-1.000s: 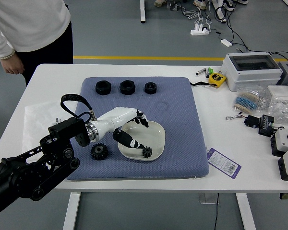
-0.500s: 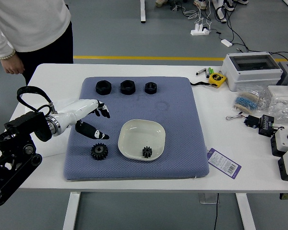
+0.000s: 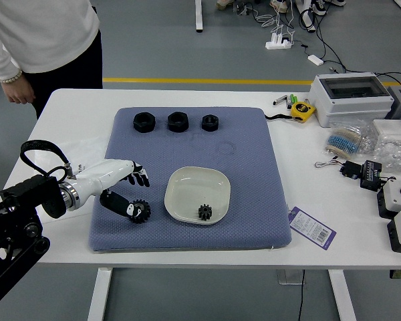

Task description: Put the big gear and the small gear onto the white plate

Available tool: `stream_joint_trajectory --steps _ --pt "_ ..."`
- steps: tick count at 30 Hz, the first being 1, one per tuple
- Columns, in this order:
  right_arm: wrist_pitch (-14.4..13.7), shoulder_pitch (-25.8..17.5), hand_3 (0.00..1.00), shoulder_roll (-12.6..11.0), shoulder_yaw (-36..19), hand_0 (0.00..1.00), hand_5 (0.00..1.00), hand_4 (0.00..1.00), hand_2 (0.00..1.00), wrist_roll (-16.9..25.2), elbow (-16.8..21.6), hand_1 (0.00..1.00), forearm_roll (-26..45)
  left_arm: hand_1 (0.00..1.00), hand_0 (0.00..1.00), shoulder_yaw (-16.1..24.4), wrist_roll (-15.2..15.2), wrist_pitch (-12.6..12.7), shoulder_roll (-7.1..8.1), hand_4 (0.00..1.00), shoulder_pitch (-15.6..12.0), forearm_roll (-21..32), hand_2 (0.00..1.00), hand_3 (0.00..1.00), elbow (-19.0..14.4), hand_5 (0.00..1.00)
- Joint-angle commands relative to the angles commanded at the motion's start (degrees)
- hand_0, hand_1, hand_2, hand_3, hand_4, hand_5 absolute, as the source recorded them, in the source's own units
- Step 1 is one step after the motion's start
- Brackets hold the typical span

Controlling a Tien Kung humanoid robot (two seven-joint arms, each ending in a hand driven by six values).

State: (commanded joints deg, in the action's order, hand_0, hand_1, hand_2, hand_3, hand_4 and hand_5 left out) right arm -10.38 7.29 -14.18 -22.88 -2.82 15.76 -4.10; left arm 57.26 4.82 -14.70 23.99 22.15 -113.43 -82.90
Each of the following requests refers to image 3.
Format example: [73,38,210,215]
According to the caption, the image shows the person's hand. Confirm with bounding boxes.
[1,75,37,105]

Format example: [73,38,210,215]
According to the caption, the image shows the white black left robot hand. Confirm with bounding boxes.
[72,159,152,221]

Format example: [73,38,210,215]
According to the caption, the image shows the large black gear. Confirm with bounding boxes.
[130,199,152,225]

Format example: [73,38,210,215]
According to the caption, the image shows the small black gear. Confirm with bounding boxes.
[197,203,215,222]

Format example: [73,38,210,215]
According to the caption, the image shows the large black hex nut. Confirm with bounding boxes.
[166,112,190,134]
[132,112,156,134]

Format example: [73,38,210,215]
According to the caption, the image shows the small black hex nut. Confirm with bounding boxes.
[200,114,221,132]

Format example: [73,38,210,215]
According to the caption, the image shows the white flat box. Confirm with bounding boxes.
[372,118,401,141]

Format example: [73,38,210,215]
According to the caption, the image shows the blue push-button box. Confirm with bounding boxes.
[376,179,401,220]

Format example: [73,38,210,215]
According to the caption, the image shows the white printed plastic bag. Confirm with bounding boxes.
[33,137,110,223]

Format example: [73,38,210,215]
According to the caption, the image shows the person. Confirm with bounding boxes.
[0,0,104,120]

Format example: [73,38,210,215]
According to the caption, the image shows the white square dish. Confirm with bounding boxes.
[163,166,232,226]

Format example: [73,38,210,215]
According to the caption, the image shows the blue-grey cushion mat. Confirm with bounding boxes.
[88,106,293,253]

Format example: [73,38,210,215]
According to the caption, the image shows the white table leg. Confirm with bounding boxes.
[327,269,357,321]
[86,267,113,321]

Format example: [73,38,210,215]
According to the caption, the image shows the yellow tape measure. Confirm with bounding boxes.
[289,102,317,123]

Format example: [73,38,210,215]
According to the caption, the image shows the purple label tag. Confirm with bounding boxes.
[287,206,337,251]

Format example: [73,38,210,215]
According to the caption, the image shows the white power strip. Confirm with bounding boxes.
[265,31,294,50]

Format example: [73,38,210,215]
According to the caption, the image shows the bag of blue resistors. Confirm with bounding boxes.
[323,122,377,158]

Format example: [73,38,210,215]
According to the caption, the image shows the white background shoe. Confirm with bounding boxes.
[269,0,289,14]

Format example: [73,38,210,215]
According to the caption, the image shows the black module with green lights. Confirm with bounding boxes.
[360,159,384,192]

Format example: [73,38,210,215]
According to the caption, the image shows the clear bag of small parts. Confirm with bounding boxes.
[374,136,401,175]

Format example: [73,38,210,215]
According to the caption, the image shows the white bead bracelet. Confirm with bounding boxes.
[0,69,23,84]

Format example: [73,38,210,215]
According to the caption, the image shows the black tape measure strap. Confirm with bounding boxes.
[263,113,293,122]

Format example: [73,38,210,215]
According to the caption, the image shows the grey metal bracket under table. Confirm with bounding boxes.
[276,269,305,286]

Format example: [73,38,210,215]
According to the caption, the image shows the white floor cables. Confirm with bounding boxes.
[253,9,297,38]

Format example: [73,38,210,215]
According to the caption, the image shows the black hanging cable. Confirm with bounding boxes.
[296,269,305,321]

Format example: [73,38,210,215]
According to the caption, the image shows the black module with wires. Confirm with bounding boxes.
[314,158,364,180]

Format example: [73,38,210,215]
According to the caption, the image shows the grey enclosure with clear lid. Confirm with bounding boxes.
[307,72,394,128]

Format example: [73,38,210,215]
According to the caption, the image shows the black floor cables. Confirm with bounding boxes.
[293,8,401,88]

